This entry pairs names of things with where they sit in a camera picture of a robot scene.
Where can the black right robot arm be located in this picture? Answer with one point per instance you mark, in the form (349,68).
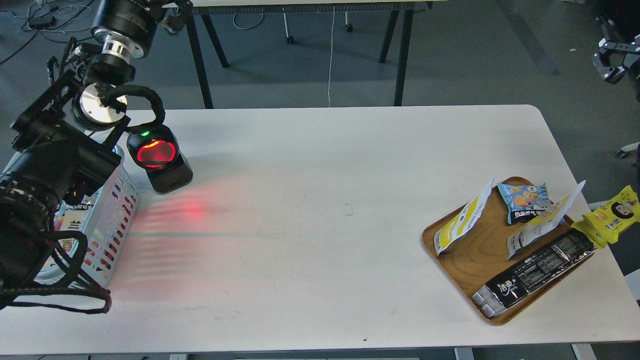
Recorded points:
(618,53)

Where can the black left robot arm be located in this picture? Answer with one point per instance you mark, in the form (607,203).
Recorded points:
(66,141)

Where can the blue snack packet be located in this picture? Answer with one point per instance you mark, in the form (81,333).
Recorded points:
(525,202)

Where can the light blue plastic basket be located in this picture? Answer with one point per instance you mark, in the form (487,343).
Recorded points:
(107,220)

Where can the black long snack package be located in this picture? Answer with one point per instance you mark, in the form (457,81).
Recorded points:
(512,286)

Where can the yellow snack packet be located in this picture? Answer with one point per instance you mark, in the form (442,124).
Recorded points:
(604,224)

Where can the black barcode scanner red window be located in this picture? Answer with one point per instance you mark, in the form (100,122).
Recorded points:
(157,152)

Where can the wooden tray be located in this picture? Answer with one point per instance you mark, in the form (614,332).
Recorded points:
(475,258)

